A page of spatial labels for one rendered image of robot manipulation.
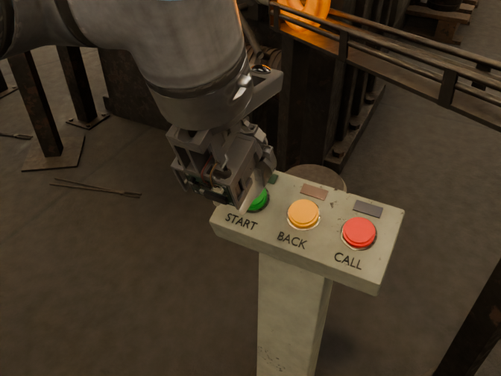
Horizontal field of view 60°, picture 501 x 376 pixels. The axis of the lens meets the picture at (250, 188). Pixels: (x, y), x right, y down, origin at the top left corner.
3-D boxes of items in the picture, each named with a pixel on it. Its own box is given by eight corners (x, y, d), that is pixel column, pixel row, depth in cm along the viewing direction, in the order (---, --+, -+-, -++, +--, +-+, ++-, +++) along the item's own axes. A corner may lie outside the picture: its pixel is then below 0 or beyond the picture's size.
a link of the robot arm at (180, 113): (175, 16, 40) (271, 33, 37) (189, 57, 44) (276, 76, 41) (122, 85, 36) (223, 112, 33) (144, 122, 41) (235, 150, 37)
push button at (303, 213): (295, 201, 60) (294, 194, 59) (323, 210, 59) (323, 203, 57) (284, 225, 59) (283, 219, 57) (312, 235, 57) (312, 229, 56)
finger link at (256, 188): (234, 226, 57) (219, 190, 49) (253, 189, 60) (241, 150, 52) (256, 233, 56) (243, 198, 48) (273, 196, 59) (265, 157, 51)
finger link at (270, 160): (240, 181, 55) (227, 139, 48) (246, 170, 56) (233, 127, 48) (274, 192, 53) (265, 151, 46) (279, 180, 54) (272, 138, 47)
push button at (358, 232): (348, 218, 58) (349, 212, 56) (378, 227, 56) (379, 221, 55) (338, 244, 56) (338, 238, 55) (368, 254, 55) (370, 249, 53)
